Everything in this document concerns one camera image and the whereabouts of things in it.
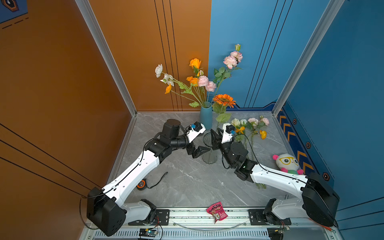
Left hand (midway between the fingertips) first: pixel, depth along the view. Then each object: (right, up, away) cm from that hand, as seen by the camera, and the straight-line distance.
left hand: (205, 139), depth 71 cm
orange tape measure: (-34, -26, +10) cm, 44 cm away
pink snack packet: (+6, -36, +3) cm, 37 cm away
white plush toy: (+49, -15, +14) cm, 53 cm away
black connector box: (+34, -45, 0) cm, 56 cm away
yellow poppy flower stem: (+43, 0, +33) cm, 54 cm away
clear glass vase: (+4, -12, +17) cm, 21 cm away
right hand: (+4, +5, +4) cm, 7 cm away
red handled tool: (+58, -42, -1) cm, 72 cm away
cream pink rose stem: (+38, +9, +40) cm, 56 cm away
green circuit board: (-28, -45, 0) cm, 52 cm away
